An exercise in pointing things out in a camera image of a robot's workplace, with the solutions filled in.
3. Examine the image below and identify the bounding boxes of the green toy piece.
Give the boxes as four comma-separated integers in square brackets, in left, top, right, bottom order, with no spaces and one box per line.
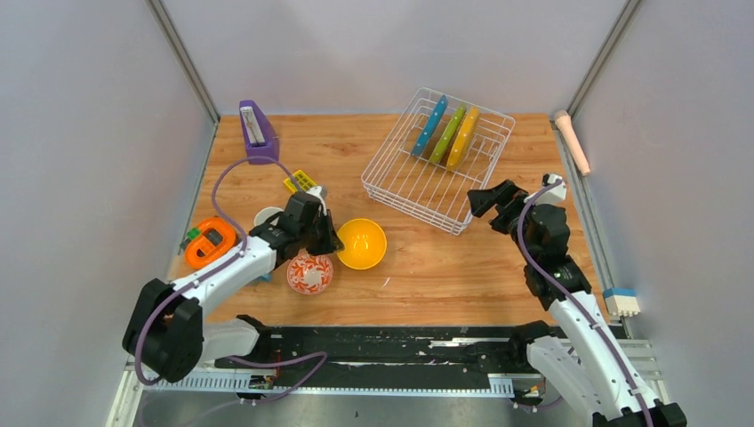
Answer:
[180,227,201,250]

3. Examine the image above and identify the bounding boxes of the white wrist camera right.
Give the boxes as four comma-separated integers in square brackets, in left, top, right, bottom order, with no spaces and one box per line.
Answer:
[526,173,567,205]

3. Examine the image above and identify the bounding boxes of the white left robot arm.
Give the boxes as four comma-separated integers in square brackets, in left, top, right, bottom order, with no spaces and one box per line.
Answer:
[122,186,343,383]

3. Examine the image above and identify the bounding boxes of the green dotted plate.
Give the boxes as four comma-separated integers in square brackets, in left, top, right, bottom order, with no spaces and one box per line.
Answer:
[429,104,468,164]

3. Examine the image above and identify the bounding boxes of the pink mug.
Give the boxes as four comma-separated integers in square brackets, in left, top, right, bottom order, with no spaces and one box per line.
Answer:
[253,206,284,227]

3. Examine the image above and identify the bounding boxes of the pink cylinder handle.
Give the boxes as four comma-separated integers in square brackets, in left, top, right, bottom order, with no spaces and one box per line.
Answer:
[553,110,591,176]

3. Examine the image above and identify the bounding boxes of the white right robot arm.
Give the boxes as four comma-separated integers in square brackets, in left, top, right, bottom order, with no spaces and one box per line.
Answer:
[467,173,687,426]

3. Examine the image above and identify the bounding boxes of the yellow dotted plate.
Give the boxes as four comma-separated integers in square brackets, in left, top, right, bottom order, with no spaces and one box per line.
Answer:
[446,106,480,171]

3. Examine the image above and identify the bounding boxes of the purple metronome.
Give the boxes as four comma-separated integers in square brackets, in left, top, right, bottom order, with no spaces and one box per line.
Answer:
[238,100,280,165]

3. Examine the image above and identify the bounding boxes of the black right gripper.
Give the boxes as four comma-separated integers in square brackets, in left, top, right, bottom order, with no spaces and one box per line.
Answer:
[466,180,536,264]

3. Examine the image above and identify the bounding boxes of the white wire dish rack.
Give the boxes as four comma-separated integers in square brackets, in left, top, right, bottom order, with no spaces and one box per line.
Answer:
[361,87,516,235]

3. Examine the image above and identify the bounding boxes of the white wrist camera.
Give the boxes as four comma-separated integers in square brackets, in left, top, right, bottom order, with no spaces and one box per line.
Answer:
[526,173,567,205]
[306,185,327,214]

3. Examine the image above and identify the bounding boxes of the white orange patterned bowl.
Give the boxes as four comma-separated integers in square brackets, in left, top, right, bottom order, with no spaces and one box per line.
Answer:
[286,254,334,295]

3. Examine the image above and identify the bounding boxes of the white blue toy block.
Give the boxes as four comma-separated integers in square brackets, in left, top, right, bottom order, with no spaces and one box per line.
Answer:
[602,287,641,318]

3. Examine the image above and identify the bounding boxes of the blue dotted plate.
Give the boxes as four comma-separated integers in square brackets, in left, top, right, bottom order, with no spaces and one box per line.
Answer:
[411,94,448,157]

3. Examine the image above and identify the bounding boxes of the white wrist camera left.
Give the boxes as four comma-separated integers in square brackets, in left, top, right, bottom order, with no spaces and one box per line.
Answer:
[306,185,327,214]

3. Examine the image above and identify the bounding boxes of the yellow green toy block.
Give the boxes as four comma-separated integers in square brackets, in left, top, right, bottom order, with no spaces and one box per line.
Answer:
[283,169,317,193]

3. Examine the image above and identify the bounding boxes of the yellow ribbed bowl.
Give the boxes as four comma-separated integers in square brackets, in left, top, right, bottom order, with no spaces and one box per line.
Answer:
[337,218,388,270]

